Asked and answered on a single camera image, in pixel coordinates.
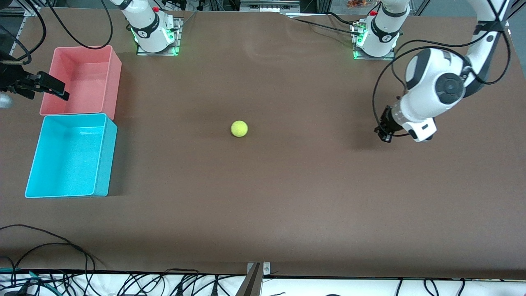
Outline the pink plastic bin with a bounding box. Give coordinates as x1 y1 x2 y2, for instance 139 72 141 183
39 45 122 120

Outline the blue plastic bin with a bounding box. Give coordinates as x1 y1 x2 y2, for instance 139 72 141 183
25 113 118 199

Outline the thin black plug cable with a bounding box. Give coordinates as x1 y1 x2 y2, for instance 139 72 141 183
0 18 33 65

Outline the thick black gripper cable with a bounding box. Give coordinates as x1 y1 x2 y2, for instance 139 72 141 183
23 0 47 64

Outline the black looping arm cable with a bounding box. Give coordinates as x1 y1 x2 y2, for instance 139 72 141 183
45 0 113 49

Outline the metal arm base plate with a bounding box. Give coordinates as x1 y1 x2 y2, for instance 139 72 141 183
353 23 397 61
136 17 182 56

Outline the metal frame beam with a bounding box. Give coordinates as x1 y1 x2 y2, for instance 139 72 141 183
0 0 42 17

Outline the black base cable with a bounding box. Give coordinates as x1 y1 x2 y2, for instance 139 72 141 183
284 12 362 35
327 12 359 25

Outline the thin black table cable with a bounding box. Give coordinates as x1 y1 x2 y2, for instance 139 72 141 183
0 224 105 274
6 243 90 288

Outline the looped black floor cable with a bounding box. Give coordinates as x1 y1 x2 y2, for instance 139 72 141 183
423 279 442 296

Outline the aluminium frame rail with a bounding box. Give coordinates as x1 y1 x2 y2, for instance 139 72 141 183
240 0 301 13

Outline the teal cable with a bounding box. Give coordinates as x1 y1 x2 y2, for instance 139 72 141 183
0 268 54 290

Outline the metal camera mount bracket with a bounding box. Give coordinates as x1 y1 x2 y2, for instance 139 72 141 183
235 262 271 296

